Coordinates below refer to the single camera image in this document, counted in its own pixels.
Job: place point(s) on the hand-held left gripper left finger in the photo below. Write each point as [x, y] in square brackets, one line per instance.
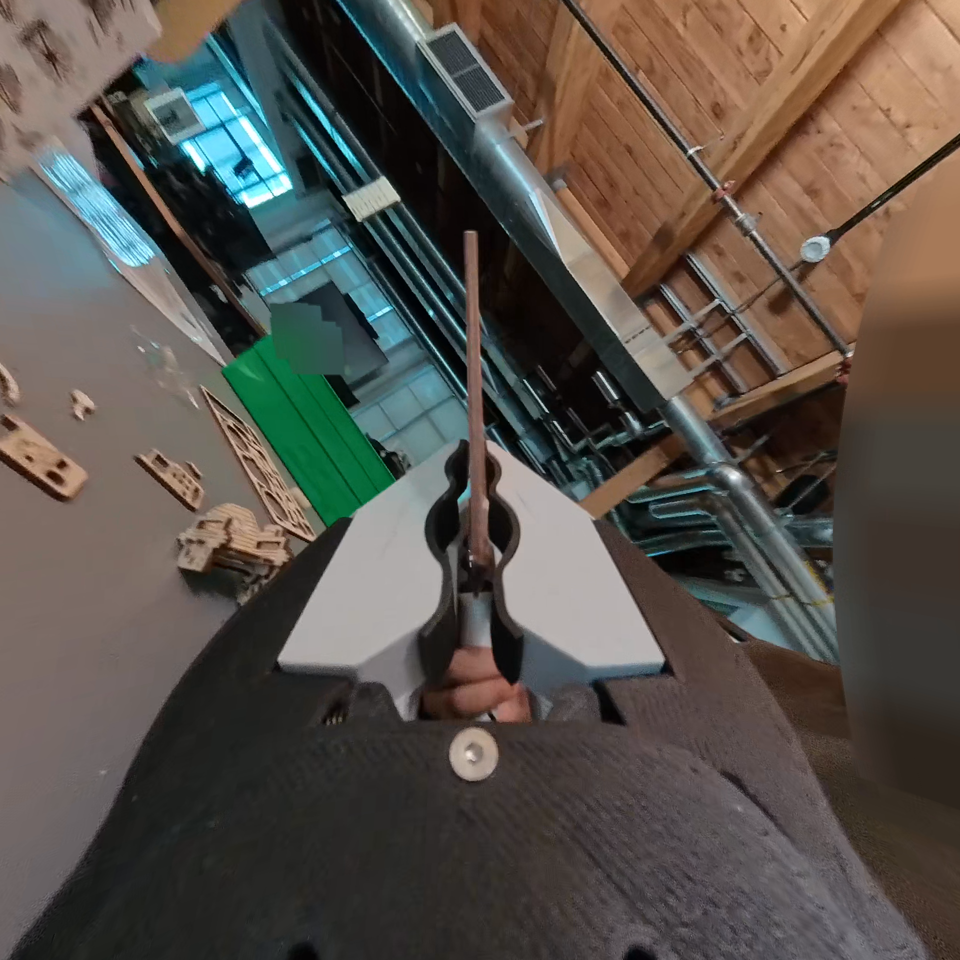
[367, 592]

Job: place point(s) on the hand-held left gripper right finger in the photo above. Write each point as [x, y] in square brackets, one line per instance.
[577, 592]

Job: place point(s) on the thin plywood parts sheet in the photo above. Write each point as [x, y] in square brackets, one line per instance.
[476, 375]

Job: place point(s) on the grey desk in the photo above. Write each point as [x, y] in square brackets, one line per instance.
[90, 637]

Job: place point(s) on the person's left hand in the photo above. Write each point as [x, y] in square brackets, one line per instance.
[469, 686]

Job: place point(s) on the assembled wooden block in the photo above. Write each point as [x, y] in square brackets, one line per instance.
[229, 551]

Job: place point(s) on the wooden puzzle sheet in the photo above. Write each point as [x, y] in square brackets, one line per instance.
[262, 465]

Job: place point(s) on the green panel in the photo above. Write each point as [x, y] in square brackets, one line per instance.
[315, 435]

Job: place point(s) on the stepped wooden piece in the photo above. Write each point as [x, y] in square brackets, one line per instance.
[172, 480]

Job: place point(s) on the clear plastic bag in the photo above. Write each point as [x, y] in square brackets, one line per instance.
[165, 367]

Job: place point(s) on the tiny wooden piece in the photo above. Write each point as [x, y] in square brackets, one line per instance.
[82, 405]

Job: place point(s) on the flat wooden piece with holes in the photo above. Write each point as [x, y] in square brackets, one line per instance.
[41, 461]

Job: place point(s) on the person's brown sweater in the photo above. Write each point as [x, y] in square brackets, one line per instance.
[862, 862]

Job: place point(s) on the rounded wooden piece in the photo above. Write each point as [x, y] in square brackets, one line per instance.
[7, 386]

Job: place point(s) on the black ceiling pipe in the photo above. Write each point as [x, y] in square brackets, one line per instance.
[675, 135]

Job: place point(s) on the brown cardboard piece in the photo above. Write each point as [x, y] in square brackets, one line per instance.
[191, 30]

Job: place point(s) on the pale printed parts sheet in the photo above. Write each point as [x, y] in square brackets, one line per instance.
[60, 67]

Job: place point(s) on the metal air duct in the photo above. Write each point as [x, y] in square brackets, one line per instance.
[570, 247]

